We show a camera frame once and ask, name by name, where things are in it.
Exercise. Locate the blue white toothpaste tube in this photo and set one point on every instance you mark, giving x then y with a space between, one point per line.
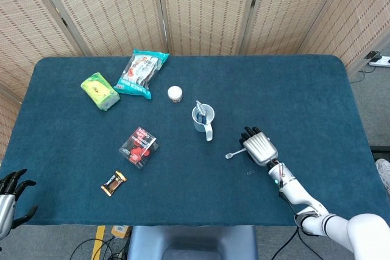
201 112

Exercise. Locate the black plug adapter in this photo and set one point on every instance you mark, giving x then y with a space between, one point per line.
373 55

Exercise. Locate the yellow floor tape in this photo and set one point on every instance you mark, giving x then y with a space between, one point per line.
98 241

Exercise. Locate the green tissue pack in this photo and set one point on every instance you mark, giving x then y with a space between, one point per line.
99 91

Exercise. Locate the metal paper clip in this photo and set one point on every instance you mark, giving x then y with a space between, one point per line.
250 173

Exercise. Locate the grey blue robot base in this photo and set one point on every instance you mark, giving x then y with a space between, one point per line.
192 241

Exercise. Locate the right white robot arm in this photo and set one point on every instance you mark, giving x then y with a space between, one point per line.
304 202

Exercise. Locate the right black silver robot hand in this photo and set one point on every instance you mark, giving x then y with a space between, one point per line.
260 148

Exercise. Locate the white sneaker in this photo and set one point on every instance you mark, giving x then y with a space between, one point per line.
384 168

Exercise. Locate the small clear jar white lid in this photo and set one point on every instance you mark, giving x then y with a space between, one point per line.
175 92

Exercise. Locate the orange cardboard box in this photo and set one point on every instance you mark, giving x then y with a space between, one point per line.
120 231

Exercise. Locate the teal snack bag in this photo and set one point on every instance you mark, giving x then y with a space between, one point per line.
138 72

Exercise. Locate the brown orange chocolate bar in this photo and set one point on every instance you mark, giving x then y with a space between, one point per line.
113 183

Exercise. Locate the blue table cloth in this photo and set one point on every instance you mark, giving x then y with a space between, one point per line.
289 89

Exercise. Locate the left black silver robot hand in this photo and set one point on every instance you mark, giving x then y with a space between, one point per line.
6 209

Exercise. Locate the clear box of coffee capsules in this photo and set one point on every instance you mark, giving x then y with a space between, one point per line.
138 147

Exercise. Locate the white toothbrush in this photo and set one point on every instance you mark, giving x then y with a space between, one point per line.
234 153

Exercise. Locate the white power strip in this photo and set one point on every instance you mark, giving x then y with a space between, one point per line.
382 61

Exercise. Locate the woven folding screen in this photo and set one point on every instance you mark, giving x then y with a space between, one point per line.
204 13

